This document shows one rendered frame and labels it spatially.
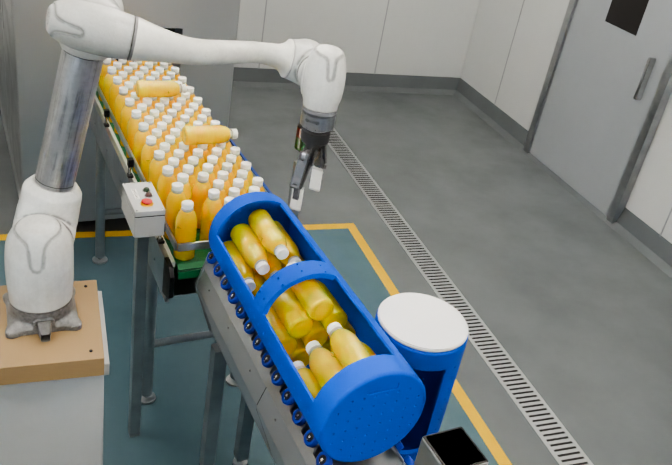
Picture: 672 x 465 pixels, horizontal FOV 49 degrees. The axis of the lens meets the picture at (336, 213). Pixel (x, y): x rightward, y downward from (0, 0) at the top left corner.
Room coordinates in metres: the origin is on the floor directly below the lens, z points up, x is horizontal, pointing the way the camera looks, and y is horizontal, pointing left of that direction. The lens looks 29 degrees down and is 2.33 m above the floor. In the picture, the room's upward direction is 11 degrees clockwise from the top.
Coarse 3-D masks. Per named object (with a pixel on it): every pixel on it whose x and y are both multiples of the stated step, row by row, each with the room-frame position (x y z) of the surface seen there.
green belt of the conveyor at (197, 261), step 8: (112, 128) 3.02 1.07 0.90; (120, 144) 2.87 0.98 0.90; (136, 176) 2.61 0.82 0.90; (168, 240) 2.19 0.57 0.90; (200, 256) 2.13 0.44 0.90; (176, 264) 2.06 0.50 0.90; (184, 264) 2.06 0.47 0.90; (192, 264) 2.07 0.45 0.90; (200, 264) 2.09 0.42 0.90; (176, 272) 2.08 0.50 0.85; (184, 272) 2.04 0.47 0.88; (192, 272) 2.06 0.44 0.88
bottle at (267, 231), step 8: (256, 216) 1.97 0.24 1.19; (264, 216) 1.96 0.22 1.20; (256, 224) 1.94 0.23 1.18; (264, 224) 1.92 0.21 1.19; (272, 224) 1.93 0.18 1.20; (256, 232) 1.92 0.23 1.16; (264, 232) 1.89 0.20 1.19; (272, 232) 1.88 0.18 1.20; (280, 232) 1.89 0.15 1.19; (264, 240) 1.87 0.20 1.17; (272, 240) 1.86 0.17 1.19; (280, 240) 1.86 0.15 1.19; (264, 248) 1.87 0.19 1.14; (272, 248) 1.85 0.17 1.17
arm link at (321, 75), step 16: (320, 48) 1.75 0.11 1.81; (336, 48) 1.77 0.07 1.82; (304, 64) 1.78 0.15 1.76; (320, 64) 1.72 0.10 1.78; (336, 64) 1.73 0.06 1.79; (304, 80) 1.74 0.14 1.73; (320, 80) 1.72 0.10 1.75; (336, 80) 1.73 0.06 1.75; (304, 96) 1.74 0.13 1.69; (320, 96) 1.71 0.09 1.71; (336, 96) 1.73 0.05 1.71; (320, 112) 1.72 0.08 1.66
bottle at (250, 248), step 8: (240, 224) 1.97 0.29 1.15; (232, 232) 1.95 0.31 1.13; (240, 232) 1.94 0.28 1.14; (248, 232) 1.93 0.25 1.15; (232, 240) 1.94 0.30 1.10; (240, 240) 1.90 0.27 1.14; (248, 240) 1.89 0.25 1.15; (256, 240) 1.90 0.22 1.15; (240, 248) 1.88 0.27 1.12; (248, 248) 1.86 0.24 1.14; (256, 248) 1.86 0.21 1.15; (248, 256) 1.84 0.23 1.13; (256, 256) 1.83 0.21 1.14; (264, 256) 1.84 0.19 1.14; (248, 264) 1.83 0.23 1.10; (256, 264) 1.81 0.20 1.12
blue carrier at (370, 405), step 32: (256, 192) 2.04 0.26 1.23; (224, 224) 2.00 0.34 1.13; (288, 224) 2.11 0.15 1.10; (224, 256) 1.84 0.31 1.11; (320, 256) 1.77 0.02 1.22; (288, 288) 1.61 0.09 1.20; (256, 320) 1.60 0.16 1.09; (352, 320) 1.69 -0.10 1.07; (384, 352) 1.54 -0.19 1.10; (288, 384) 1.40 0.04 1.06; (352, 384) 1.27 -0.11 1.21; (384, 384) 1.31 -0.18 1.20; (416, 384) 1.35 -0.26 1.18; (320, 416) 1.25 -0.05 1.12; (352, 416) 1.27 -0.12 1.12; (384, 416) 1.31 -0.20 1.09; (416, 416) 1.36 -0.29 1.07; (352, 448) 1.28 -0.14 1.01; (384, 448) 1.33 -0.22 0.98
